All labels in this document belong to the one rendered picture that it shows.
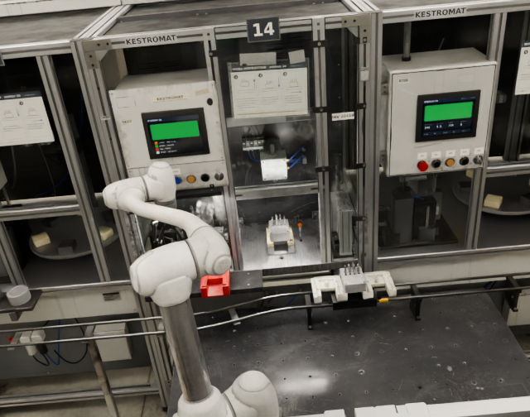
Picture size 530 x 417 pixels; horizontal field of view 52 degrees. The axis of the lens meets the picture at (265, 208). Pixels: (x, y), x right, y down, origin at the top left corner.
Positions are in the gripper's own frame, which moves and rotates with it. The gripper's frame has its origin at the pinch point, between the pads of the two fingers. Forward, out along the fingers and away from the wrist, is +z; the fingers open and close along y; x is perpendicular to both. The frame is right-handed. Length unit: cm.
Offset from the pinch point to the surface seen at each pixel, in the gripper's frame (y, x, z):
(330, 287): -70, 4, 24
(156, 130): 0, -7, -53
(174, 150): -5.6, -7.2, -43.8
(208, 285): -13.9, 1.7, 19.5
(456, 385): -113, 52, 40
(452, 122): -120, -4, -50
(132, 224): 18.2, -11.4, -7.3
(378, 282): -91, 5, 22
